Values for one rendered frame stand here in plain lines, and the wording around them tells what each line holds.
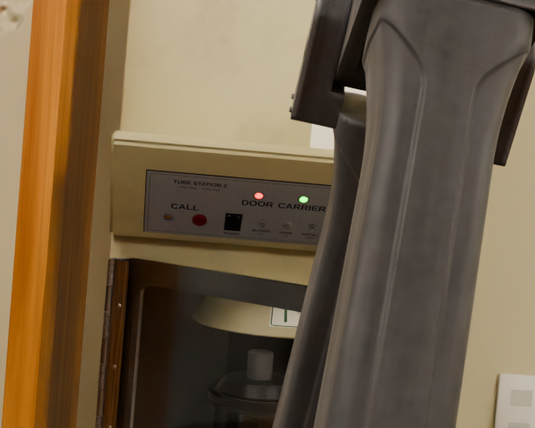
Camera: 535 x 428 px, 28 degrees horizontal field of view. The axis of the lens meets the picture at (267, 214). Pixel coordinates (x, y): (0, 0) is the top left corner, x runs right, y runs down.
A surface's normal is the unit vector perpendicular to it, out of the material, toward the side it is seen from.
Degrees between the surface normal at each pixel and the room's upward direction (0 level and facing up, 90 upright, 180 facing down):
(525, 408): 90
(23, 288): 90
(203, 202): 135
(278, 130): 90
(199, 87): 90
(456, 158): 69
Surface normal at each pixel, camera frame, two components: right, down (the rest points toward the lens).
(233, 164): 0.00, 0.75
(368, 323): 0.09, -0.31
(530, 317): 0.08, 0.06
